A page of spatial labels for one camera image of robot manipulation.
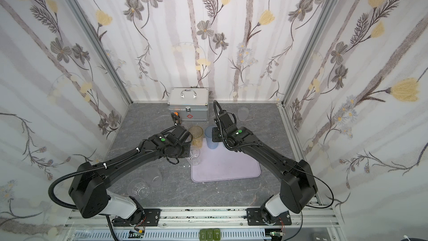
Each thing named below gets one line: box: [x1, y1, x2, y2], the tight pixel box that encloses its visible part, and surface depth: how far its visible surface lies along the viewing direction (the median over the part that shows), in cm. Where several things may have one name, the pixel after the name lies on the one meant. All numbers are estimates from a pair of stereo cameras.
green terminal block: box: [199, 228, 222, 241], surface depth 70 cm
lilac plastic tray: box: [190, 137, 262, 183], surface depth 91 cm
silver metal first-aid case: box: [167, 87, 209, 122], surface depth 104 cm
